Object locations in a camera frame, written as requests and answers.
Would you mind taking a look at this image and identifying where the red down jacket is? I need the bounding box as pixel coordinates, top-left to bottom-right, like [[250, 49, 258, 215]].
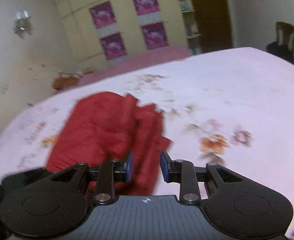
[[46, 92, 171, 196]]

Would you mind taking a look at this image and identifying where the floral white quilt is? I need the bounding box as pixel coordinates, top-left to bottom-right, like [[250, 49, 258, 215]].
[[0, 48, 294, 239]]

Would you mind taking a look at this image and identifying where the purple poster lower left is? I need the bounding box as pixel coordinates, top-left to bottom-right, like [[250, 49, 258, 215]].
[[100, 33, 127, 60]]

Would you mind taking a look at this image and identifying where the purple poster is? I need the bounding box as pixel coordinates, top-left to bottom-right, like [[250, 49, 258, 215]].
[[141, 22, 169, 50], [100, 33, 127, 60], [133, 0, 162, 26], [89, 1, 119, 38]]

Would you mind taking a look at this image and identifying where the cream wooden headboard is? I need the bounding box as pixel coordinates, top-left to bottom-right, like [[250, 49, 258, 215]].
[[0, 56, 77, 132]]

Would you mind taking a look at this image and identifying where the purple poster lower right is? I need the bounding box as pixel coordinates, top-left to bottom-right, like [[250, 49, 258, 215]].
[[141, 22, 169, 50]]

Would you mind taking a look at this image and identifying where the purple poster upper left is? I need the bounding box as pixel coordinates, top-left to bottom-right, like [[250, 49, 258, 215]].
[[89, 1, 119, 38]]

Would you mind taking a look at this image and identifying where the cream wardrobe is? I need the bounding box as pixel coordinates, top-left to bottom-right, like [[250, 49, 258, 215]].
[[54, 0, 187, 70]]

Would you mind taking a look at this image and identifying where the purple poster upper right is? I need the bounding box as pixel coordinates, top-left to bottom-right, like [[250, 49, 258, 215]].
[[133, 0, 162, 26]]

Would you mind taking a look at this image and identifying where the dark wooden chair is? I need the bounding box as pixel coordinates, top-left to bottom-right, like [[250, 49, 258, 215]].
[[266, 22, 294, 63]]

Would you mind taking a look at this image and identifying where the brown wooden door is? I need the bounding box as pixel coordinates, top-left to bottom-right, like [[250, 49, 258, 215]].
[[191, 0, 233, 53]]

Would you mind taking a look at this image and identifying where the cream corner shelf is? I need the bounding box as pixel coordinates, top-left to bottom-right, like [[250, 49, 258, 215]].
[[178, 0, 202, 55]]

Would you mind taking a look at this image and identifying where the wall lamp fixture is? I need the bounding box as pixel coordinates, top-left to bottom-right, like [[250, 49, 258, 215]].
[[13, 10, 33, 38]]

